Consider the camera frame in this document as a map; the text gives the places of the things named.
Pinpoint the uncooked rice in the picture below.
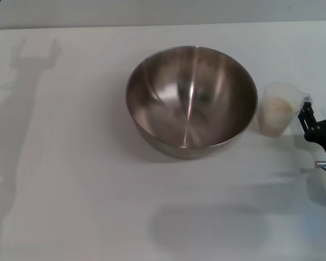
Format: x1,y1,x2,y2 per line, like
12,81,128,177
259,95,294,135

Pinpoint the clear plastic measuring cup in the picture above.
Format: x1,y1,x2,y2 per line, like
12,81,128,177
256,83,313,136

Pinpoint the stainless steel mixing bowl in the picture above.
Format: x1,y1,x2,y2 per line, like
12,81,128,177
125,45,259,160

